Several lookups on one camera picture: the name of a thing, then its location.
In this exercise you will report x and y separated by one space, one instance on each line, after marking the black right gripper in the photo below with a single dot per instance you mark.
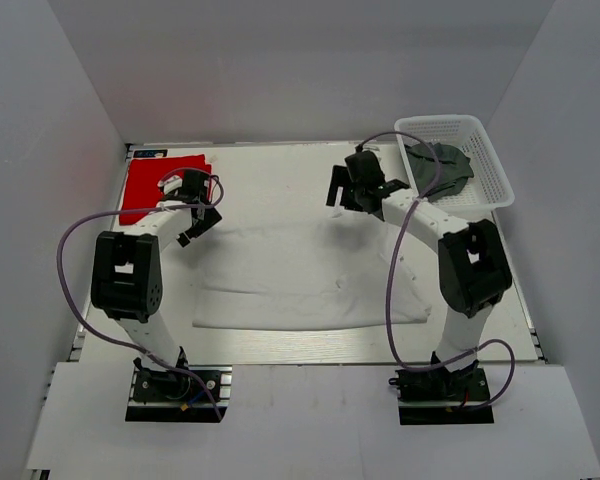
342 173

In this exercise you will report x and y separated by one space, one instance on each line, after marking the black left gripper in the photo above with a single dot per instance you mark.
212 217

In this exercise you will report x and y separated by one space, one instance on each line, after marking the white t shirt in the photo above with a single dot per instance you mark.
328 274

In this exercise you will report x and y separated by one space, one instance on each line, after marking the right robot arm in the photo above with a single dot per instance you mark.
473 270

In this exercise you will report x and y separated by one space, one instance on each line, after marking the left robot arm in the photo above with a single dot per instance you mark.
127 282

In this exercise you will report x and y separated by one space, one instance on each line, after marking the red folded t shirt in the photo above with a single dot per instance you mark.
142 190

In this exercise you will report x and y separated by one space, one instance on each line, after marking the blue table label sticker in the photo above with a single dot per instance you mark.
150 153

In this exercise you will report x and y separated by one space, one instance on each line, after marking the dark grey t shirt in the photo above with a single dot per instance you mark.
440 167

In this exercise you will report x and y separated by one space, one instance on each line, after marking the white plastic basket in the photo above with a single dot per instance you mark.
472 179

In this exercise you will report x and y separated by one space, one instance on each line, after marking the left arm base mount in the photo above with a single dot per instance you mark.
161 397

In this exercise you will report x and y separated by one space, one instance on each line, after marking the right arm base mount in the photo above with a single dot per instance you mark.
431 399

